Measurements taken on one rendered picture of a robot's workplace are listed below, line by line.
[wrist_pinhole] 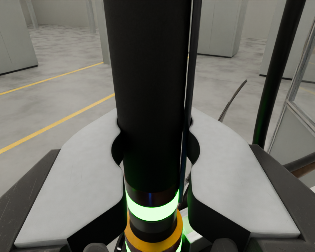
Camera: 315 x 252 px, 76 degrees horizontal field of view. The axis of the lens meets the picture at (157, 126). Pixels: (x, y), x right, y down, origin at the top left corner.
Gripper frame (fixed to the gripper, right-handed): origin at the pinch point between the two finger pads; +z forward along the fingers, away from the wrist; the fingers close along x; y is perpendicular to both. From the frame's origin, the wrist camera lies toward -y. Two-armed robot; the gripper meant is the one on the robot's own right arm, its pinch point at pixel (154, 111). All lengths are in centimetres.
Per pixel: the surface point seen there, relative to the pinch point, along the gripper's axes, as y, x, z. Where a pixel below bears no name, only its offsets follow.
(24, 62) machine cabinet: 132, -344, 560
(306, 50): 19, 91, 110
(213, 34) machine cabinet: 85, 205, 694
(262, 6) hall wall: 13, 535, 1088
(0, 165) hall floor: 151, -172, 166
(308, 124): 53, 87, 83
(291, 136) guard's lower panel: 67, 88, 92
